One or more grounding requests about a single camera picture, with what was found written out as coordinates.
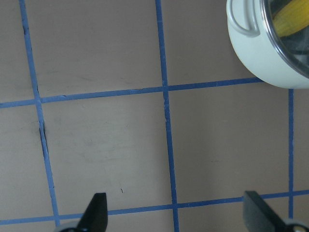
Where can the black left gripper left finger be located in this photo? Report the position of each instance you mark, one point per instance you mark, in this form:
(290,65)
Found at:
(95,217)

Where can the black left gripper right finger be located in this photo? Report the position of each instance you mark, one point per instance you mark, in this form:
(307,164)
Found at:
(258,216)

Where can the pale green electric pot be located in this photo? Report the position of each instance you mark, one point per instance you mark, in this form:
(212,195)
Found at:
(253,47)

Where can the yellow corn cob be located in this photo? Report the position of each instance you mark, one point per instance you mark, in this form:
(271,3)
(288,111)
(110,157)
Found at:
(292,18)

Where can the glass pot lid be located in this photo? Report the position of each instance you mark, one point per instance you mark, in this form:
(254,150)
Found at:
(293,49)

